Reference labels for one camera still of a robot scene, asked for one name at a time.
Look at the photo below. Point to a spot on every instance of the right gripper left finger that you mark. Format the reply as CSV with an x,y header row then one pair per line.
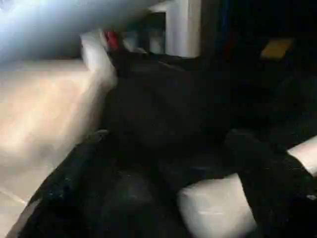
x,y
64,193

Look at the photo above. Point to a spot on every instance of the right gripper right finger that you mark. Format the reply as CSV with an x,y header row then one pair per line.
x,y
272,183

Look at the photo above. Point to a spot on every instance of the black work mat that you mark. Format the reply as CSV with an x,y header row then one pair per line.
x,y
198,99

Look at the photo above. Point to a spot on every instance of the black backdrop cloth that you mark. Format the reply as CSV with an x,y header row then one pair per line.
x,y
267,29

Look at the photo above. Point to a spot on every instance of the red bottle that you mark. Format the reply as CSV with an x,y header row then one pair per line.
x,y
112,39

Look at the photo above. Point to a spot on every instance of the white glass-door cabinet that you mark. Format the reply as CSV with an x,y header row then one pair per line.
x,y
183,27

